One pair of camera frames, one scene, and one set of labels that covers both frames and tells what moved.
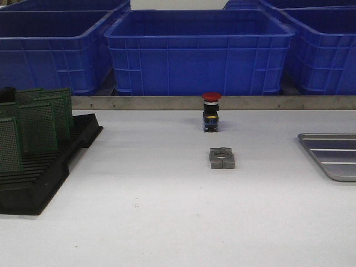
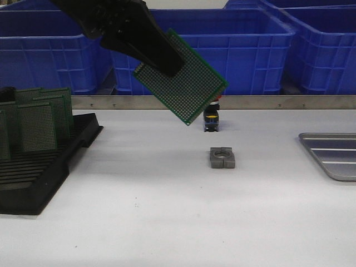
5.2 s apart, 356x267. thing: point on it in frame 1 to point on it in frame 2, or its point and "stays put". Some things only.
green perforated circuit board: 10,159 to 188,93
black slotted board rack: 29,192 stays put
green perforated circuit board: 37,128 stays put
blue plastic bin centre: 193,53 stays put
